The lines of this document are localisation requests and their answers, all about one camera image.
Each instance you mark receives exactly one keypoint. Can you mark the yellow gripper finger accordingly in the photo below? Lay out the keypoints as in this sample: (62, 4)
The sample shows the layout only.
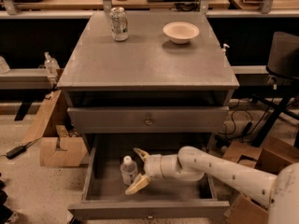
(143, 155)
(140, 182)

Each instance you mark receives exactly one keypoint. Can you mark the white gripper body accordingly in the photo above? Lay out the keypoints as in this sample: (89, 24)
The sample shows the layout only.
(153, 166)

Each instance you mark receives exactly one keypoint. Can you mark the clear plastic water bottle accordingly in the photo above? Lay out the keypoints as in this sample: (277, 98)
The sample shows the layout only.
(128, 170)

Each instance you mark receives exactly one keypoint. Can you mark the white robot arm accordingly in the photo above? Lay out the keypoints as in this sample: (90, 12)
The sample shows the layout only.
(191, 163)

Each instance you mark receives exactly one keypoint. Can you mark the closed grey top drawer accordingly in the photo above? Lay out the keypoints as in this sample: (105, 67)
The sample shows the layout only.
(202, 119)

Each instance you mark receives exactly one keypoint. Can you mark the open grey middle drawer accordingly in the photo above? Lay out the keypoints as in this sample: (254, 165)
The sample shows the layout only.
(104, 194)

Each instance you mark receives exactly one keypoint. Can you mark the grey wooden drawer cabinet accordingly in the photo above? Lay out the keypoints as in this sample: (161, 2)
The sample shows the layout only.
(147, 69)

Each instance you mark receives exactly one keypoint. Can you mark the clear bottle on shelf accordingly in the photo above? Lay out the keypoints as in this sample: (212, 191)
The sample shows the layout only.
(51, 64)

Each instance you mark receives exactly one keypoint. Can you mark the cardboard box left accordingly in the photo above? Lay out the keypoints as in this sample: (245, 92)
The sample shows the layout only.
(60, 145)

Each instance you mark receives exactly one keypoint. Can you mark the open cardboard box right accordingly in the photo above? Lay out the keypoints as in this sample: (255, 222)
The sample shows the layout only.
(272, 170)

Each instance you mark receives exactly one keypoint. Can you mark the white ceramic bowl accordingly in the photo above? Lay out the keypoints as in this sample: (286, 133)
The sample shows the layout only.
(181, 32)

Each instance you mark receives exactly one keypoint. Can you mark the black power adapter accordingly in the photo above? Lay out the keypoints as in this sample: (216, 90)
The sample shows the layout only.
(16, 151)

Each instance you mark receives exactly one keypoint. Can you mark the silver green soda can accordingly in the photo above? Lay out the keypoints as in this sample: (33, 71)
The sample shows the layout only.
(119, 24)

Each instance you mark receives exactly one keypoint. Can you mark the white pump dispenser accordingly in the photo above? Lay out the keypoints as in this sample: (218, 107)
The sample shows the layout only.
(225, 48)

